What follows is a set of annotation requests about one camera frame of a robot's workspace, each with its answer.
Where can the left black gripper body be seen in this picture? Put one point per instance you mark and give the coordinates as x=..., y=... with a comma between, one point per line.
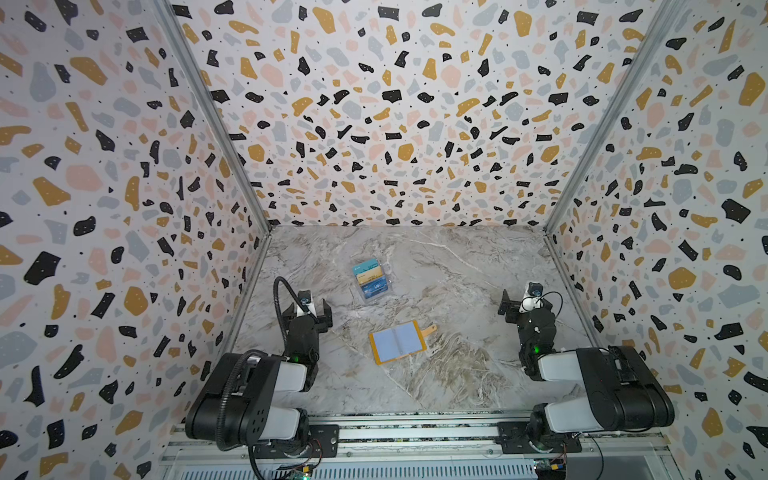
x=316, y=350

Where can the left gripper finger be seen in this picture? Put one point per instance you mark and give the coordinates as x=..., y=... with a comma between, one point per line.
x=325, y=317
x=288, y=315

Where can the yellow card holder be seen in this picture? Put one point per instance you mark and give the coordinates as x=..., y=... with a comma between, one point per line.
x=399, y=341

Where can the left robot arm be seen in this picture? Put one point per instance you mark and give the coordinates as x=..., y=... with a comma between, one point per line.
x=235, y=407

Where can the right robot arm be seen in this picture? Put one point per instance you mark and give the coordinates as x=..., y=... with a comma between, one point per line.
x=620, y=392

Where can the white ventilation grille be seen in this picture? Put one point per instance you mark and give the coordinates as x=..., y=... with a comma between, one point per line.
x=459, y=469

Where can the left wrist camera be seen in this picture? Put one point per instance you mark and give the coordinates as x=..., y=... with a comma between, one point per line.
x=305, y=304

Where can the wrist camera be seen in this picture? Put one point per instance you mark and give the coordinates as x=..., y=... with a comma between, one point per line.
x=532, y=298
x=305, y=304

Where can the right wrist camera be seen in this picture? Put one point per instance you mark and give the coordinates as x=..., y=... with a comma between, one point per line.
x=532, y=298

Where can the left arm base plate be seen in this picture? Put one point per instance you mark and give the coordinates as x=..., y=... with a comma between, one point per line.
x=317, y=441

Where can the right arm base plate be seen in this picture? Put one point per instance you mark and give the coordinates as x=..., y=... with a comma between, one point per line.
x=517, y=437

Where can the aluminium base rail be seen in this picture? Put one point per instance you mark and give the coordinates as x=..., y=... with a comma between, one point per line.
x=442, y=437

